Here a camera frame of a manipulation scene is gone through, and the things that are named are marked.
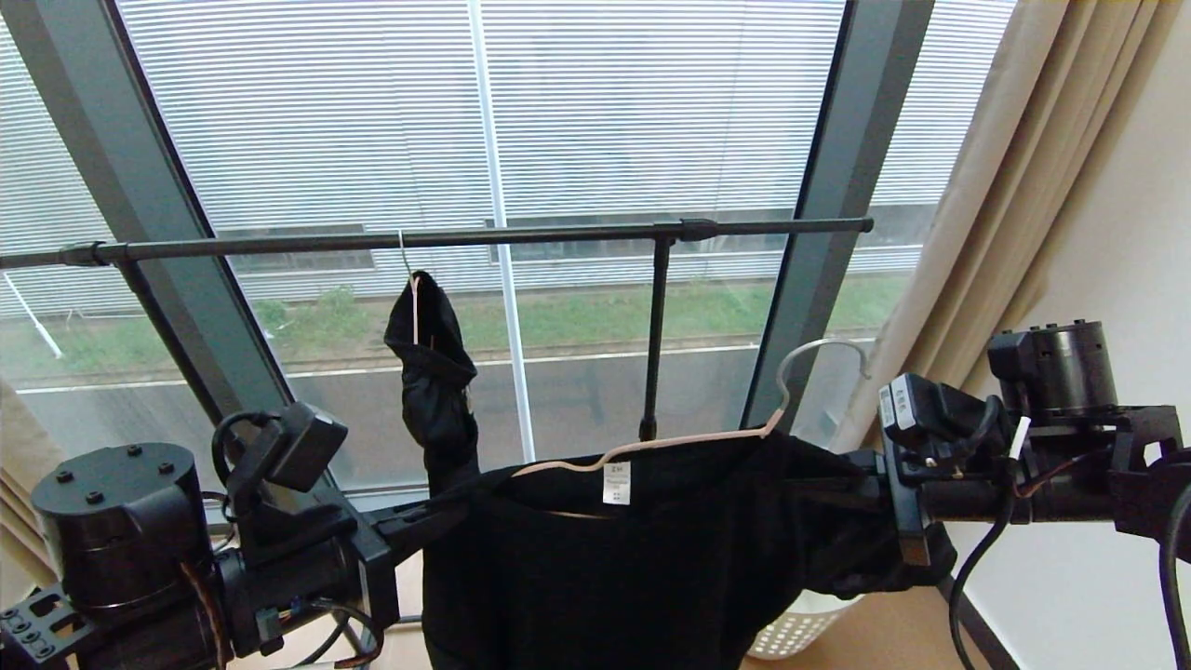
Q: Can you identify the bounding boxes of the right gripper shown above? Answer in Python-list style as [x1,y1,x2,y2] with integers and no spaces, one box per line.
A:
[879,442,992,569]

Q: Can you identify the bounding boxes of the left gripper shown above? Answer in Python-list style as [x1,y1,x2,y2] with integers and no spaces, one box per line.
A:
[219,491,471,657]

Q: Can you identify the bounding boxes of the black shorts with white cords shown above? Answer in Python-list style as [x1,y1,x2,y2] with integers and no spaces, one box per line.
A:
[384,270,480,499]

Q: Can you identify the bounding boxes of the pink clothes hanger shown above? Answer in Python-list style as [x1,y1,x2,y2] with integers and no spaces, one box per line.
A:
[510,338,871,520]
[397,231,424,347]

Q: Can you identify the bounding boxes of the white laundry basket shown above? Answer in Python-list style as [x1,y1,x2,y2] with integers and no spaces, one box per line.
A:
[744,586,866,662]

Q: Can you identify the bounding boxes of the black clothes rack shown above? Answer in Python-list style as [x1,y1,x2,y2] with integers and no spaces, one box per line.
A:
[0,217,874,443]

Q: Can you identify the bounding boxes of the beige curtain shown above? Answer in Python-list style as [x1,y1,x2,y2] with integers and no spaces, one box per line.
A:
[0,377,57,596]
[828,0,1183,457]

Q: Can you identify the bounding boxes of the window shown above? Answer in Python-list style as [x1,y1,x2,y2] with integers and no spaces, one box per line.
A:
[0,0,1020,494]

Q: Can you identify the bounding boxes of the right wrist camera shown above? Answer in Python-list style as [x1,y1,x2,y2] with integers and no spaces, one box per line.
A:
[877,372,1010,471]

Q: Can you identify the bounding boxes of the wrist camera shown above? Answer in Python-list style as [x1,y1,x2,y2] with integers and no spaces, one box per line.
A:
[877,372,1010,471]
[228,402,350,559]

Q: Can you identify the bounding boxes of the black cable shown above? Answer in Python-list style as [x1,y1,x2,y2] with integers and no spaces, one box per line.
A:
[947,395,1020,670]
[1158,479,1191,670]
[212,411,280,485]

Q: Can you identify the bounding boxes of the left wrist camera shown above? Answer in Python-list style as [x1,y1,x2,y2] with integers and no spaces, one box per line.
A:
[228,402,350,559]

